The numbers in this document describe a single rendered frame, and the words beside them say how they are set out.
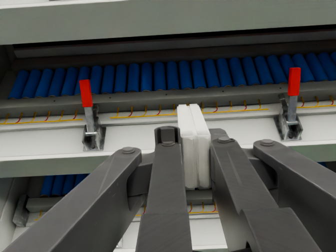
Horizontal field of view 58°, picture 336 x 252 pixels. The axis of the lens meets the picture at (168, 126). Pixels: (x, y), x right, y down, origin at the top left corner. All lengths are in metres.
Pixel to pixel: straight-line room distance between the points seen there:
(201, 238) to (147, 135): 0.21
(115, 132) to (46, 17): 0.17
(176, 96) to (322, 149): 0.21
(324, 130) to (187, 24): 0.24
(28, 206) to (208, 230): 0.31
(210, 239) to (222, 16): 0.35
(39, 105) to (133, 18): 0.20
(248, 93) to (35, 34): 0.29
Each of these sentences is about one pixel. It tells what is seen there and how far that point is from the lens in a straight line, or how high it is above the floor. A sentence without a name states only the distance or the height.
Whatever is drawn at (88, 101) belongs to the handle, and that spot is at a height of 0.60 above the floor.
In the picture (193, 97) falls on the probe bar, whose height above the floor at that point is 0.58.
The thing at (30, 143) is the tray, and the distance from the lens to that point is 0.47.
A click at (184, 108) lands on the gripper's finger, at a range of 0.20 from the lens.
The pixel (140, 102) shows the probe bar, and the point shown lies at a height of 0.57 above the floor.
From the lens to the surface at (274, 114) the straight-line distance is 0.45.
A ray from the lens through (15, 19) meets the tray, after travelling 0.39.
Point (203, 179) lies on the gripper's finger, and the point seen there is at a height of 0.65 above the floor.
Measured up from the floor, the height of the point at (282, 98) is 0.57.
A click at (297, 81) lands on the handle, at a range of 0.42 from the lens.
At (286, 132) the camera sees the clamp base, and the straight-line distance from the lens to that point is 0.42.
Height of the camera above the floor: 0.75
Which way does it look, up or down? 28 degrees down
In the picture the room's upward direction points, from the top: 4 degrees counter-clockwise
